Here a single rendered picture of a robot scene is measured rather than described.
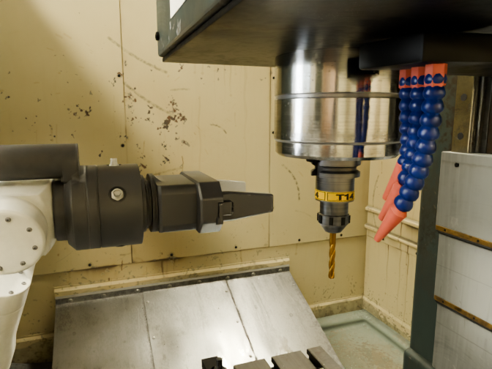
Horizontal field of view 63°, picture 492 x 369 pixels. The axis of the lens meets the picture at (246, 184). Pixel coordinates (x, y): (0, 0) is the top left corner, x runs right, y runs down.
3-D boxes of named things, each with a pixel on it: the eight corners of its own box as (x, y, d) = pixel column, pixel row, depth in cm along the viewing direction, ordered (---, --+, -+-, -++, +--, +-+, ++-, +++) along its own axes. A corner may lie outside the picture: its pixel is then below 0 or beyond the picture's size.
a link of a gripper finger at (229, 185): (245, 177, 53) (199, 179, 51) (245, 201, 53) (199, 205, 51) (241, 176, 54) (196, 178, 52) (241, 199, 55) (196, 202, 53)
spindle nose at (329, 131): (432, 157, 48) (440, 53, 46) (319, 164, 42) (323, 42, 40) (346, 148, 63) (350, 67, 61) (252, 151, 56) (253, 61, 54)
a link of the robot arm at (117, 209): (224, 161, 41) (97, 165, 36) (225, 253, 42) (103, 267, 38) (195, 151, 52) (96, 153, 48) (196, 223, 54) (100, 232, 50)
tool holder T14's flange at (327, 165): (370, 176, 51) (371, 157, 51) (330, 180, 49) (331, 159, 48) (339, 170, 57) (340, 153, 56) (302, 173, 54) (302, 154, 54)
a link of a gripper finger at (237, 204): (270, 215, 46) (217, 220, 44) (271, 187, 45) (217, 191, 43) (276, 219, 44) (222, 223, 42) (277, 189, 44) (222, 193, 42)
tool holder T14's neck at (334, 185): (362, 200, 52) (363, 176, 51) (329, 204, 50) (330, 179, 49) (337, 194, 56) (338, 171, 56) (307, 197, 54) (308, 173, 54)
